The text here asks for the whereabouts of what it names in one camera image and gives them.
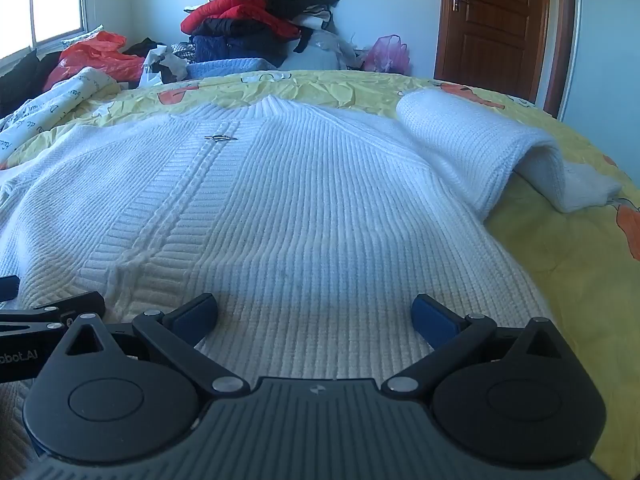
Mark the white knitted sweater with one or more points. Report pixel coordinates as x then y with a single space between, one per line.
300 210

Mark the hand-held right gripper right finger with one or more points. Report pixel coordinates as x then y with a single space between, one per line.
432 317

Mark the white and black garment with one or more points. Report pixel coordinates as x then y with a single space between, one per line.
315 17

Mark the red jacket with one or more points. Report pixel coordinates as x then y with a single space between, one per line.
235 7

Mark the light blue knitted sweater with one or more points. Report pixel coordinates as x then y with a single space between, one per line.
225 67

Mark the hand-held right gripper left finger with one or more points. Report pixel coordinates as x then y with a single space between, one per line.
196 316

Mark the large black cloth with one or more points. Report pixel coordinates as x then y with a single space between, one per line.
20 77

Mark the floral sliding door wardrobe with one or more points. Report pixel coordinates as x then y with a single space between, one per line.
600 60

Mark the black white checked cloth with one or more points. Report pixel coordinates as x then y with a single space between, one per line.
184 51

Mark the grey white crumpled cloth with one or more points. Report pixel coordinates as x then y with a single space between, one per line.
160 67

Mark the yellow printed bedsheet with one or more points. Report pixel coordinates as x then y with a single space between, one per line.
575 270

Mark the red plastic bag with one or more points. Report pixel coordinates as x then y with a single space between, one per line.
95 57

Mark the brown wooden door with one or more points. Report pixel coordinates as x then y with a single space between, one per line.
492 25

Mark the dark navy jacket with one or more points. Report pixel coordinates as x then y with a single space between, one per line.
235 46

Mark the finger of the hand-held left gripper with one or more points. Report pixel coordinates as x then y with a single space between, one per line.
7 288
75 306

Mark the pink plastic bag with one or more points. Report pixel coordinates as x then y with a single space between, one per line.
385 55

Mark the small black cloth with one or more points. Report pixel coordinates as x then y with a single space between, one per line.
145 47

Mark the window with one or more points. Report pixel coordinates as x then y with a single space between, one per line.
50 0

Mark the white printed quilt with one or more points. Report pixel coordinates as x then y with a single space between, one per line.
50 105

